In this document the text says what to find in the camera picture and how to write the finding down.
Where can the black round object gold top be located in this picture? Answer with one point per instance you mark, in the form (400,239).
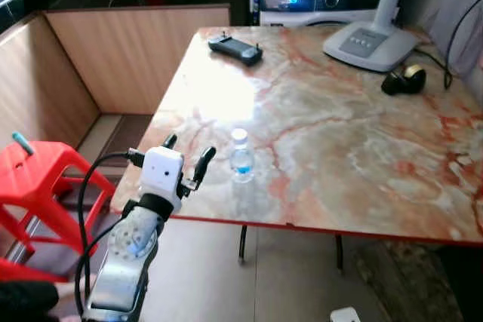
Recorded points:
(404,81)

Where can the marble top table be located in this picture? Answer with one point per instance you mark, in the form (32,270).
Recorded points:
(339,141)

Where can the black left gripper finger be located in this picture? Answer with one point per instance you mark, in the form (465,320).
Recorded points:
(170,142)
(203,162)

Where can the person hand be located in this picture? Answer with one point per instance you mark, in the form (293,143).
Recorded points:
(66,290)

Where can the red plastic stool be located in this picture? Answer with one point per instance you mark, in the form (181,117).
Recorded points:
(41,175)

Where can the wooden panel cabinet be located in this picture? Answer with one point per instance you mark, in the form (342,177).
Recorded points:
(128,58)

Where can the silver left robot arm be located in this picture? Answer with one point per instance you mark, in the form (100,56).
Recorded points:
(128,240)

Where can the clear water bottle blue label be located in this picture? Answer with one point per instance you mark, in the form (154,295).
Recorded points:
(241,160)

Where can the black handheld device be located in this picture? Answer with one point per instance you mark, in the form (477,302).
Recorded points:
(235,50)

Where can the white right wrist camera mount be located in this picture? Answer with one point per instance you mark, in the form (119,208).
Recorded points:
(345,315)

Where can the person black sleeve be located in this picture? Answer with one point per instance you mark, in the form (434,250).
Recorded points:
(26,301)

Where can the white standing fan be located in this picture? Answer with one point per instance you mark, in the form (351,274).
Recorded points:
(370,44)

